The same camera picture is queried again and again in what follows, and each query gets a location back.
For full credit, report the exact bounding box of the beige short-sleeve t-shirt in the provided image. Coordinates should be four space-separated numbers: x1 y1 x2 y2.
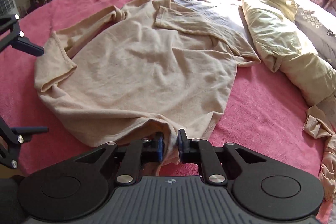
34 0 260 164

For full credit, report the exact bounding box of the beige crumpled garment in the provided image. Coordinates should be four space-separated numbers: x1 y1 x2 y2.
303 96 335 202

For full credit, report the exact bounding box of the pale yellow duvet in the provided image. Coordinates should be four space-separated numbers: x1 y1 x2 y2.
241 0 335 106

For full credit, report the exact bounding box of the grey diamond-print pillow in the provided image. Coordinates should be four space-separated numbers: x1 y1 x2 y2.
295 0 335 68

